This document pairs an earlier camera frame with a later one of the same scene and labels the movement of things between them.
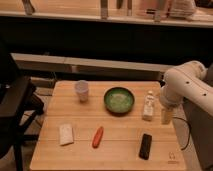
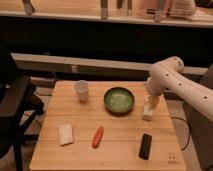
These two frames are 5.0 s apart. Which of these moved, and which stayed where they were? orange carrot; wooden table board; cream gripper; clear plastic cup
Moved: cream gripper
Stayed: orange carrot; clear plastic cup; wooden table board
